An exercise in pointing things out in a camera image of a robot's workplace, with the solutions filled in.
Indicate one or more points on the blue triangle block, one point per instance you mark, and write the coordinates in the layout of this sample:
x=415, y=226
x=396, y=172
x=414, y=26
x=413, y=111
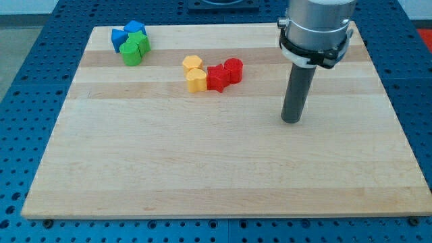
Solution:
x=118, y=37

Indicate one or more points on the yellow hexagon block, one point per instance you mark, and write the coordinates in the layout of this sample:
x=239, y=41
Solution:
x=191, y=62

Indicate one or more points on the red cylinder block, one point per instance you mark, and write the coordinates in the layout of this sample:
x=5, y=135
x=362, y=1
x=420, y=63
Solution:
x=235, y=68

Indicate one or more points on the green cylinder block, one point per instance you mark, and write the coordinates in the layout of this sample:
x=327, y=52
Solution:
x=130, y=54

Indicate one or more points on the yellow heart block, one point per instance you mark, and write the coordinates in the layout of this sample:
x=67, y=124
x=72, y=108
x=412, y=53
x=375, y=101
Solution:
x=196, y=80

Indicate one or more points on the blue pentagon block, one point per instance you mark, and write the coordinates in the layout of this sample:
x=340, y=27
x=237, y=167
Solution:
x=135, y=26

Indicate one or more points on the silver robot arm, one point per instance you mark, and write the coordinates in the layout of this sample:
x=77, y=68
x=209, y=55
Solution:
x=318, y=25

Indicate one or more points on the green star block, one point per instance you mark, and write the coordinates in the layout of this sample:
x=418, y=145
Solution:
x=141, y=40

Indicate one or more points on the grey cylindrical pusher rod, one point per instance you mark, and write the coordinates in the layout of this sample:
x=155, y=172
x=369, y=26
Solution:
x=299, y=83

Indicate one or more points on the red star block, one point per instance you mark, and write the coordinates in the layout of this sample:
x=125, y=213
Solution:
x=217, y=78

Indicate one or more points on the wooden board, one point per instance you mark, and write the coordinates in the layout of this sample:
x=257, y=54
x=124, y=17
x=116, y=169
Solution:
x=134, y=143

